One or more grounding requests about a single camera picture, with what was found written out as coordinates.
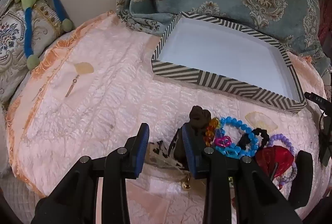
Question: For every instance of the pale fan-shaped earring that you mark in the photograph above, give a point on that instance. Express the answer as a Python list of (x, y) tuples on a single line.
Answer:
[(262, 121), (83, 68)]

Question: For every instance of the black bar-shaped device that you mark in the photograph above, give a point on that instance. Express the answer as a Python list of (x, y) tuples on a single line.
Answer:
[(317, 99)]

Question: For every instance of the black scrunchie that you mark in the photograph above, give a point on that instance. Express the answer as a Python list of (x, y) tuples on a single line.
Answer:
[(255, 136)]

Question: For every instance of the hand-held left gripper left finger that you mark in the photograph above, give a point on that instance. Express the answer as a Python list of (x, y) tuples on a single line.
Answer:
[(142, 146)]

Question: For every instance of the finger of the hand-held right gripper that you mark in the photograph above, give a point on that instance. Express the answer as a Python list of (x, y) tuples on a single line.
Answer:
[(302, 180)]

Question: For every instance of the embroidered floral pillow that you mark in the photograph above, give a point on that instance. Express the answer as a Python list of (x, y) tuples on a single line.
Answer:
[(15, 40)]

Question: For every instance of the striped cardboard box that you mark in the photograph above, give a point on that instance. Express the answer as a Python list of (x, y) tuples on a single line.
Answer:
[(228, 58)]

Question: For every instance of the white quilted cloth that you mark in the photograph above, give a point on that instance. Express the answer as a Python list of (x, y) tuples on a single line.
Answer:
[(10, 161)]

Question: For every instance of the dark red cloth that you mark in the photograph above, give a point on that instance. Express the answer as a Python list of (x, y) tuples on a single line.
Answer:
[(325, 16)]

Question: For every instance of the red bow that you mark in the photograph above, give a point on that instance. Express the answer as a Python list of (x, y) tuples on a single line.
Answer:
[(275, 159)]

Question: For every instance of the brown scrunchie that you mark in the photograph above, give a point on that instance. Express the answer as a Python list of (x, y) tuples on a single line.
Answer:
[(198, 116)]

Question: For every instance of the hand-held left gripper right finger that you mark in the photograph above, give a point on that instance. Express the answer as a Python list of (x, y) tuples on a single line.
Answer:
[(188, 151)]

